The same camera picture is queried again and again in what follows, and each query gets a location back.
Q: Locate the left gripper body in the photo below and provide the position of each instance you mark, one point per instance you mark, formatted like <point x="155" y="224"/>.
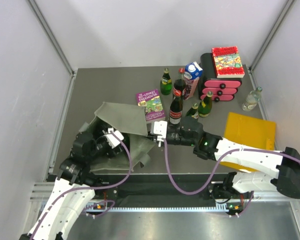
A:
<point x="103" y="146"/>

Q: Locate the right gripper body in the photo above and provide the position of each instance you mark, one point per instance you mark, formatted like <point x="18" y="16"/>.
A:
<point x="161" y="143"/>

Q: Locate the cola bottle red cap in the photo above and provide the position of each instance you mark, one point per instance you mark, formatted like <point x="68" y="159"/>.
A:
<point x="175" y="112"/>
<point x="179" y="85"/>

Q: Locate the green canvas bag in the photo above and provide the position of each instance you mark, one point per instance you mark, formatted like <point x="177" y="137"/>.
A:
<point x="130" y="120"/>

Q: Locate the blue juice carton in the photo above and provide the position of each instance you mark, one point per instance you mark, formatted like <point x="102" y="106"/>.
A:
<point x="191" y="76"/>

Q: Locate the clear green-cap bottle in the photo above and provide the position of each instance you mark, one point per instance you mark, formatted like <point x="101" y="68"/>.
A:
<point x="252" y="99"/>

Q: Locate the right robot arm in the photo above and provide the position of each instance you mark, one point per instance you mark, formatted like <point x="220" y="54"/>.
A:
<point x="273" y="170"/>

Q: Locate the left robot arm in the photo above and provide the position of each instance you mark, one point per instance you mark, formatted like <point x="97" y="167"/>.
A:
<point x="68" y="200"/>

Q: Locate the purple treehouse book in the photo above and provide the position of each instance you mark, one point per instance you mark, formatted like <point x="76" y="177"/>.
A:
<point x="153" y="107"/>

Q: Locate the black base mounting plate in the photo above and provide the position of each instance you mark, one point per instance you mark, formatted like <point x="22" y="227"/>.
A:
<point x="156" y="191"/>

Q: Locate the black pink drawer unit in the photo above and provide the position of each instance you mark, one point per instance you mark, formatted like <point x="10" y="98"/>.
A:
<point x="223" y="89"/>

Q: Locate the yellow folder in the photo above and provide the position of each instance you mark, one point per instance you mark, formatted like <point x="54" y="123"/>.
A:
<point x="250" y="131"/>

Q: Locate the red comic book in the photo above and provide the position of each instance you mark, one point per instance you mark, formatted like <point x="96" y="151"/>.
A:
<point x="227" y="62"/>

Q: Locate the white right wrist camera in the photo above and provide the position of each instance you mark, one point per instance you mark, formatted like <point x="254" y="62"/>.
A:
<point x="159" y="127"/>

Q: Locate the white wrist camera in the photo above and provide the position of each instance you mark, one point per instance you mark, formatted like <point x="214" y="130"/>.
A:
<point x="159" y="127"/>
<point x="113" y="137"/>

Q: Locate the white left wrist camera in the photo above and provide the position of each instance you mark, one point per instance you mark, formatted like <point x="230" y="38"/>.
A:
<point x="113" y="137"/>

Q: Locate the aluminium frame rail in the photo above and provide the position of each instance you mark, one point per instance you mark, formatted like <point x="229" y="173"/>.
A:
<point x="42" y="191"/>

